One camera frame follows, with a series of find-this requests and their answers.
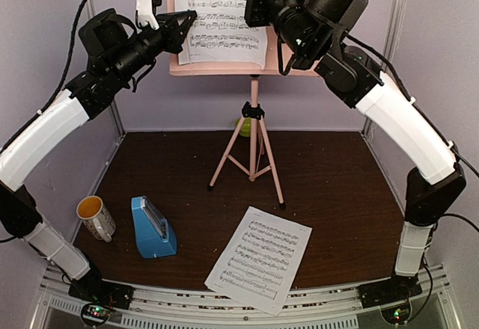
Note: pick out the sheet music page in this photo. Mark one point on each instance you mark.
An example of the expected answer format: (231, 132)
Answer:
(259, 264)
(220, 34)

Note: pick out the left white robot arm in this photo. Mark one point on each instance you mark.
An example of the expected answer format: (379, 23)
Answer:
(121, 52)

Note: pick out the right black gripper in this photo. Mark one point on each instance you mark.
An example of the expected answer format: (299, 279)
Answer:
(253, 13)

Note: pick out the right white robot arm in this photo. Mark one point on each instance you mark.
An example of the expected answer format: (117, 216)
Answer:
(318, 34)

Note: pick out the patterned ceramic mug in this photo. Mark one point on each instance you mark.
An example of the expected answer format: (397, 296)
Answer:
(97, 219)

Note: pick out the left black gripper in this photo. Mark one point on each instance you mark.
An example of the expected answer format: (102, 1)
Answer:
(176, 34)

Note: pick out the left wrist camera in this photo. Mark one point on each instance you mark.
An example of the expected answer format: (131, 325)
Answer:
(145, 13)

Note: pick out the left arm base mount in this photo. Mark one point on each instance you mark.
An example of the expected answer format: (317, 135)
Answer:
(102, 298)

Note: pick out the aluminium front rail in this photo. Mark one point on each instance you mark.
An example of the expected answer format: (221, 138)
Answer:
(323, 307)

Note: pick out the blue metronome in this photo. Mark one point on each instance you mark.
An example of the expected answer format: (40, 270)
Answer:
(154, 236)

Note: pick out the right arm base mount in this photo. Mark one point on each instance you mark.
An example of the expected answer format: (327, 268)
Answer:
(392, 296)

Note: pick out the green plastic bowl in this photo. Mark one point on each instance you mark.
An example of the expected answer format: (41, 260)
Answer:
(245, 129)

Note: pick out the pink perforated music stand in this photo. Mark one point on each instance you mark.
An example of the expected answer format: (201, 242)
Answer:
(252, 155)

